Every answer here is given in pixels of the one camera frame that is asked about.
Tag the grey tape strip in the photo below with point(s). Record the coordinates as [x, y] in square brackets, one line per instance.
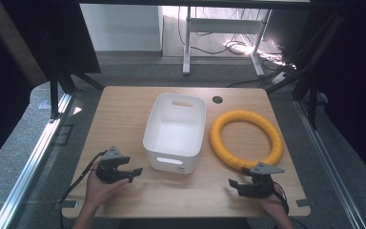
[68, 204]
[304, 202]

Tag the person's right hand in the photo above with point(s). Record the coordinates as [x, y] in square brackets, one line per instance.
[271, 205]

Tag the black tripod stand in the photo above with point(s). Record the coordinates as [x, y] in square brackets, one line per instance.
[311, 92]
[54, 92]

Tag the white power strip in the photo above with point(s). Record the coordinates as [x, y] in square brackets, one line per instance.
[280, 77]

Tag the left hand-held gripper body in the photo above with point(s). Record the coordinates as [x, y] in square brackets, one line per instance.
[109, 163]

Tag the white desk frame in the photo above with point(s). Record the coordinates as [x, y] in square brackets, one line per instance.
[187, 38]

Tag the white plastic basket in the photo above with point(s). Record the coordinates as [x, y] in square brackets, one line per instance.
[174, 133]

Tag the person's left hand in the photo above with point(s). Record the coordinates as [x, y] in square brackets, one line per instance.
[99, 191]

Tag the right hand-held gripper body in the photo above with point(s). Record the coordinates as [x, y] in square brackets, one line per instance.
[262, 181]

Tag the aluminium rail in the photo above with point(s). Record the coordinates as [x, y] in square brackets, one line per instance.
[327, 165]
[28, 171]

